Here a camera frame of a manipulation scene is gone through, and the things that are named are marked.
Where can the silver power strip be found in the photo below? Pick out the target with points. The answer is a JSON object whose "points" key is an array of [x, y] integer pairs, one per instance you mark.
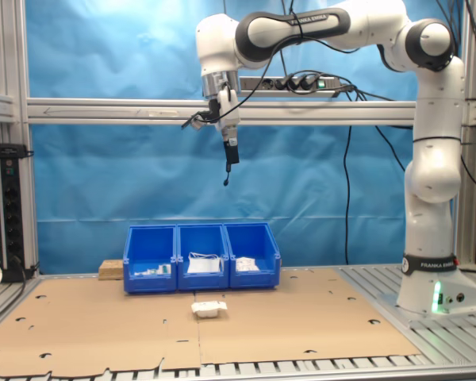
{"points": [[250, 84]]}

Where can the white printed flat packet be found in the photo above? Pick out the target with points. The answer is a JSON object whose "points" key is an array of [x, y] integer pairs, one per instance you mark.
{"points": [[246, 265]]}

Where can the blue plastic bin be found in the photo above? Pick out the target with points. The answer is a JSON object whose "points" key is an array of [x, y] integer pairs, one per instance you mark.
{"points": [[254, 279], [202, 282], [150, 283]]}

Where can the green syringe packet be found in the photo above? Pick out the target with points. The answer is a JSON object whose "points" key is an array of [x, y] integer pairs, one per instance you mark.
{"points": [[164, 270], [144, 273]]}

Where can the chipboard wood slab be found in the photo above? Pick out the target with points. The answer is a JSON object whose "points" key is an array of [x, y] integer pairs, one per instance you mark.
{"points": [[110, 270]]}

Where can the brown cardboard sheet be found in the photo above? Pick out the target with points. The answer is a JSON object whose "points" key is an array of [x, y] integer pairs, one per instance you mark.
{"points": [[301, 317], [83, 325]]}

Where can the short aluminium side beam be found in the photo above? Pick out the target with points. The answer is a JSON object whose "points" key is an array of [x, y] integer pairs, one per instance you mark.
{"points": [[0, 107]]}

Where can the black socket rack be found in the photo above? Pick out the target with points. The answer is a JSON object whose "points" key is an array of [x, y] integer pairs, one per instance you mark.
{"points": [[8, 218]]}

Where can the long aluminium frame beam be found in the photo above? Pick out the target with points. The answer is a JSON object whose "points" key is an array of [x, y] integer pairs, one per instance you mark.
{"points": [[103, 111]]}

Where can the aluminium frame post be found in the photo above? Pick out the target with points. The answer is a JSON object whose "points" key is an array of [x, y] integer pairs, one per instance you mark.
{"points": [[21, 59], [471, 198]]}

